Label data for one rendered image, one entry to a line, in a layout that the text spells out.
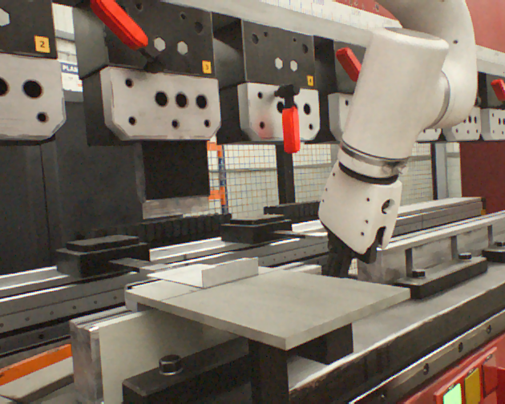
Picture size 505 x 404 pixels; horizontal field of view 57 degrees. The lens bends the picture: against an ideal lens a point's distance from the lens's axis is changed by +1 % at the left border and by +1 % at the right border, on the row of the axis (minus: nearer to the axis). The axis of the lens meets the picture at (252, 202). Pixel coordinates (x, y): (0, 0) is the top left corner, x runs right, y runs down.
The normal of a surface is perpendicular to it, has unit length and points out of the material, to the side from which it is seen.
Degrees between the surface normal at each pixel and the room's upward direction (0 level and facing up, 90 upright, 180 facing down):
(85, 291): 90
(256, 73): 90
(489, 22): 90
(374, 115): 104
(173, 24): 90
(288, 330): 0
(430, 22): 126
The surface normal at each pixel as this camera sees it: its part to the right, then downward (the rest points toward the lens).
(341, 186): -0.89, 0.10
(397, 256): 0.66, 0.00
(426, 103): 0.58, 0.47
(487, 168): -0.74, 0.08
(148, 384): -0.07, -1.00
